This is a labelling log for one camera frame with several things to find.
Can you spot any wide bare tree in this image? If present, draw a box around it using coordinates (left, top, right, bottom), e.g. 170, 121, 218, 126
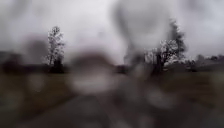
144, 39, 183, 74

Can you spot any grey asphalt path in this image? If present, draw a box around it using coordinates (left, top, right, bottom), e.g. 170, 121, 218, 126
13, 91, 224, 128

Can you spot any tall dark tree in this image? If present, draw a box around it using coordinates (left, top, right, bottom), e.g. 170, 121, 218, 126
167, 19, 187, 63

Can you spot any grass field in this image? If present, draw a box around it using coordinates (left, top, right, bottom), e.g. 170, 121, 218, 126
146, 68, 224, 111
0, 72, 76, 123

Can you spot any distant row of trees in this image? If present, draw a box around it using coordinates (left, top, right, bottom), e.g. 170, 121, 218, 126
184, 53, 224, 72

